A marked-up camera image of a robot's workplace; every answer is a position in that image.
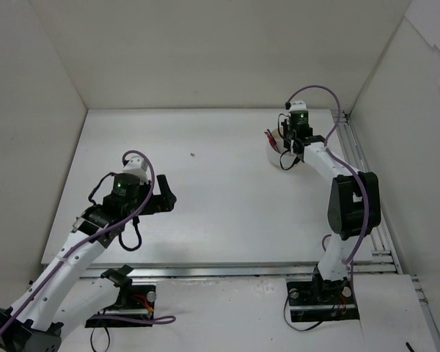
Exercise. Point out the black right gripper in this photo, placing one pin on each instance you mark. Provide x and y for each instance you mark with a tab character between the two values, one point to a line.
286	137

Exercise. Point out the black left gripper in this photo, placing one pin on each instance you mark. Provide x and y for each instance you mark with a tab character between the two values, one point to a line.
160	199

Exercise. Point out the red gel pen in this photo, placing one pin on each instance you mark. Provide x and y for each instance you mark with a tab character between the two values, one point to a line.
272	144

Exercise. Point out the blue gel pen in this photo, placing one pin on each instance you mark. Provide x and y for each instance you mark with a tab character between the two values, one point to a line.
270	135

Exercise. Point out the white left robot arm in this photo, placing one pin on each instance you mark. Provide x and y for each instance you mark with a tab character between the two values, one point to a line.
45	314

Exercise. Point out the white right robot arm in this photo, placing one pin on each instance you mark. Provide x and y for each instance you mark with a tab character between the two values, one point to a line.
354	201

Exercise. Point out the white round compartment organizer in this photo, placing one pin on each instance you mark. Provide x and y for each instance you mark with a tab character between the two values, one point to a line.
283	159

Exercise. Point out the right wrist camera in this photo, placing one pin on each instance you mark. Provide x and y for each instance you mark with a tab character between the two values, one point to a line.
297	105

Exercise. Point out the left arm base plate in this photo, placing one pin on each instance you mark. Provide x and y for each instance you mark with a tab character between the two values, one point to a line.
135	302

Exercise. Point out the aluminium side rail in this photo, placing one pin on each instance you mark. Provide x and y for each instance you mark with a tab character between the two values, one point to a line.
369	221

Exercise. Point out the aluminium front rail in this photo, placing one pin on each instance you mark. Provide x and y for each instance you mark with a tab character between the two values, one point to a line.
240	271

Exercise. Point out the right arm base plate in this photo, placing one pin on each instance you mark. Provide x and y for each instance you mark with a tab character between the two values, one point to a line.
320	301

